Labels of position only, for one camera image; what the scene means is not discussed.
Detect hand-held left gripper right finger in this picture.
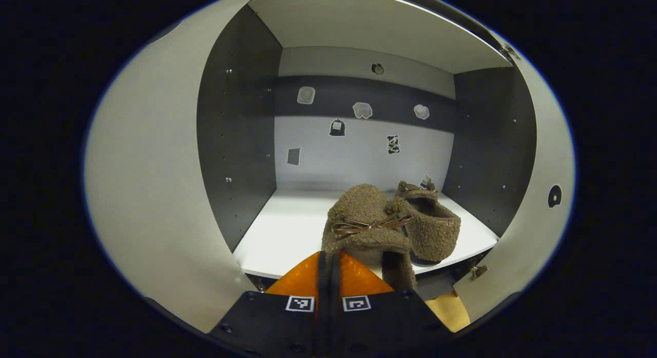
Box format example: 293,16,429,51
328,251,455,358

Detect white shoe cabinet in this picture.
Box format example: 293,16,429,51
197,0,537,292

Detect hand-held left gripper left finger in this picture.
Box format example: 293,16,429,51
208,251,329,358

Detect brown fuzzy shoe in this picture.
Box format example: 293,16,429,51
322,184,417,292
393,181,461,263

